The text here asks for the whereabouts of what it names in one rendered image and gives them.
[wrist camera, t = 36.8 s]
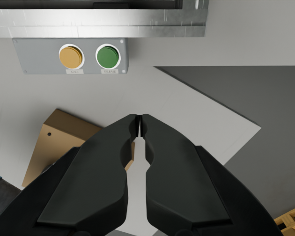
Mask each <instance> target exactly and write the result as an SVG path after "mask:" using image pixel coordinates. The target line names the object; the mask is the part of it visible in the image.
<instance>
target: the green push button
mask: <svg viewBox="0 0 295 236"><path fill-rule="evenodd" d="M97 61H98V63H99V64H100V65H101V66H102V67H104V68H113V67H114V66H115V65H116V64H117V62H118V53H117V51H116V50H115V49H114V48H112V47H110V46H105V47H102V48H101V49H100V50H99V51H98V53H97Z"/></svg>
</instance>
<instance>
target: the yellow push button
mask: <svg viewBox="0 0 295 236"><path fill-rule="evenodd" d="M59 58H60V61H61V63H62V64H63V65H64V66H65V67H67V68H70V69H74V68H77V67H78V66H79V65H80V64H81V63H82V55H81V53H80V52H79V50H78V49H76V48H75V47H72V46H68V47H65V48H63V49H62V50H61V51H60V53H59Z"/></svg>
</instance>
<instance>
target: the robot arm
mask: <svg viewBox="0 0 295 236"><path fill-rule="evenodd" d="M139 126H140V137H143V139H144V140H145V158H146V160H147V162H148V163H149V164H150V167H149V168H148V170H147V171H146V210H147V220H148V222H149V223H150V224H151V225H152V226H153V227H155V228H157V229H158V230H160V231H161V232H163V233H165V234H167V235H168V236H284V235H283V234H282V232H281V230H280V229H279V227H278V226H277V224H276V223H275V221H274V220H273V218H272V217H271V215H270V214H269V213H268V211H267V210H266V209H265V208H264V206H263V205H262V204H261V203H260V201H259V200H258V199H257V198H256V197H255V196H254V195H253V193H252V192H251V191H250V190H249V189H248V188H247V187H246V186H245V185H244V184H243V183H242V182H241V181H239V180H238V179H237V178H236V177H235V176H234V175H233V174H232V173H231V172H230V171H228V170H227V169H226V168H225V167H224V166H223V165H222V164H221V163H220V162H219V161H218V160H216V159H215V158H214V157H213V156H212V155H211V154H210V153H209V152H208V151H207V150H205V149H204V148H203V147H202V146H201V145H200V146H195V145H194V144H193V143H192V142H191V141H190V140H189V139H188V138H187V137H185V136H184V135H183V134H181V133H180V132H179V131H177V130H176V129H174V128H173V127H171V126H169V125H167V124H165V123H164V122H162V121H160V120H158V119H156V118H154V117H153V116H151V115H149V114H142V115H137V114H129V115H127V116H125V117H123V118H122V119H120V120H118V121H116V122H114V123H112V124H111V125H109V126H107V127H105V128H103V129H102V130H100V131H98V132H97V133H95V134H94V135H93V136H91V137H90V138H89V139H88V140H86V141H85V142H84V143H83V144H82V145H81V146H80V147H72V148H71V149H70V150H68V151H67V152H66V153H65V154H64V155H63V156H61V157H60V158H59V159H58V160H57V161H56V162H55V163H53V164H50V165H48V166H47V167H45V168H44V169H43V171H42V172H41V174H40V175H39V176H38V177H37V178H36V179H35V180H33V181H32V182H31V183H30V184H29V185H28V186H26V187H25V188H24V189H23V190H20V189H19V188H17V187H15V186H14V185H12V184H10V183H9V182H7V181H6V180H4V179H2V177H1V176H0V236H105V235H107V234H108V233H110V232H112V231H113V230H115V229H117V228H118V227H120V226H121V225H122V224H123V223H124V222H125V220H126V214H127V207H128V186H127V173H126V170H125V167H126V165H127V164H128V163H129V162H130V161H131V159H132V145H131V143H132V142H133V141H134V140H135V139H136V137H138V136H139Z"/></svg>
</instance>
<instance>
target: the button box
mask: <svg viewBox="0 0 295 236"><path fill-rule="evenodd" d="M12 40H13V43H14V46H15V50H16V53H17V56H18V59H19V62H20V65H21V68H22V71H23V73H24V74H127V72H128V68H129V55H128V38H127V37H14V38H12ZM68 46H72V47H75V48H76V49H78V50H79V52H80V53H81V55H82V63H81V64H80V65H79V66H78V67H77V68H74V69H70V68H67V67H65V66H64V65H63V64H62V63H61V61H60V58H59V53H60V51H61V50H62V49H63V48H65V47H68ZM105 46H110V47H112V48H114V49H115V50H116V51H117V53H118V62H117V64H116V65H115V66H114V67H113V68H104V67H102V66H101V65H100V64H99V63H98V61H97V53H98V51H99V50H100V49H101V48H102V47H105Z"/></svg>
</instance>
